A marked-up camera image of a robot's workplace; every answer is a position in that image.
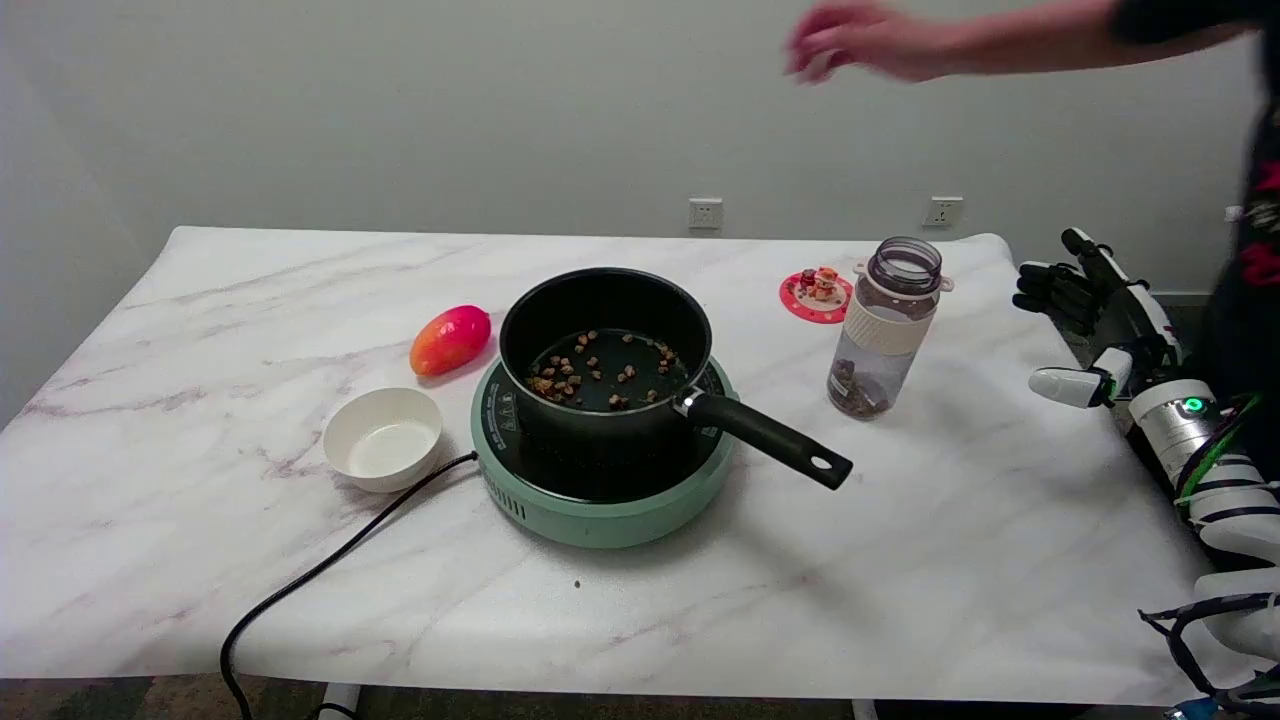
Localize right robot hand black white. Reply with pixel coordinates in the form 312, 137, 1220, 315
1013, 228, 1186, 410

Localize person's bare hand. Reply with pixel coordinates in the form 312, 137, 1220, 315
785, 2, 963, 85

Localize clear plastic jar with nuts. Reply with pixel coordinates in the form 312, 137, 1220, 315
827, 237, 954, 421

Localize person's bare forearm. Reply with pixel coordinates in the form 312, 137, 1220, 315
955, 0, 1251, 75

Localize person's dark clothed body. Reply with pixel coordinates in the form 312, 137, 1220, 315
1110, 0, 1280, 481

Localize red round coaster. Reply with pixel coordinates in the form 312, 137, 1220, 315
779, 268, 854, 325

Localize brown food bits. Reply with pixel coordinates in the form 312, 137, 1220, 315
527, 330, 681, 411

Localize red orange mango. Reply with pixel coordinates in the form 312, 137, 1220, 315
409, 305, 493, 378

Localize green round induction cooker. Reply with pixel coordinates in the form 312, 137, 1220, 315
470, 355, 741, 549

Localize white bowl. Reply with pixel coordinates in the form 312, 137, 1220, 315
322, 387, 444, 493

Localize green robot arm cable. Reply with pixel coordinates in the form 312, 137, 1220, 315
1185, 398, 1263, 501

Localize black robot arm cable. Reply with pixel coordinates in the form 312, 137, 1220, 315
1138, 393, 1280, 717

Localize black saucepan with handle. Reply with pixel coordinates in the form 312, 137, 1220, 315
498, 267, 854, 491

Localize black power cable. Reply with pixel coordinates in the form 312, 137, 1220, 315
220, 452, 479, 720

